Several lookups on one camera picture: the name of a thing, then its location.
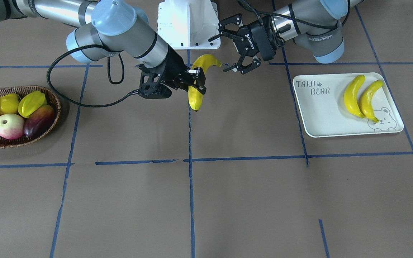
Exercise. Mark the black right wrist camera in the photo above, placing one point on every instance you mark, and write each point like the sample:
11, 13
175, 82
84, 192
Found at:
151, 87

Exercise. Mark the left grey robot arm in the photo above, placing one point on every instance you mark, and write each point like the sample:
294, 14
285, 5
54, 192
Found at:
315, 25

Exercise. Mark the yellow banana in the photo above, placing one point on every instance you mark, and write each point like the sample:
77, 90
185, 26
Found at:
366, 100
350, 96
197, 90

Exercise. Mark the yellow pear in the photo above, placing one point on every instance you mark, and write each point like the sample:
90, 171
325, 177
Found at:
9, 104

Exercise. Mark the yellow green starfruit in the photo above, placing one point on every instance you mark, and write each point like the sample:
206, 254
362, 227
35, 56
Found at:
31, 102

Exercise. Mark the red purple mango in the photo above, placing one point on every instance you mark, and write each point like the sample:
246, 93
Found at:
39, 122

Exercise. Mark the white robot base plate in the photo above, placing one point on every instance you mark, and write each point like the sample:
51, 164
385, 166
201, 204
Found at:
188, 24

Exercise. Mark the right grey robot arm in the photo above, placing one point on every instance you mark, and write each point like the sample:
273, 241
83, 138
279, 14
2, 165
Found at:
110, 27

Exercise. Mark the white bear tray plate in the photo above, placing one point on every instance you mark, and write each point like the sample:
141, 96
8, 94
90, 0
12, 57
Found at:
324, 114

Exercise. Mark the pink apple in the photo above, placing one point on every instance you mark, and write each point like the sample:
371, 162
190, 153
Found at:
11, 126

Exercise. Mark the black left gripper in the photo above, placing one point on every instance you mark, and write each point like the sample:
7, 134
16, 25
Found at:
251, 40

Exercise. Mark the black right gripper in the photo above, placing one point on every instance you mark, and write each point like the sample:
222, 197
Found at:
174, 65

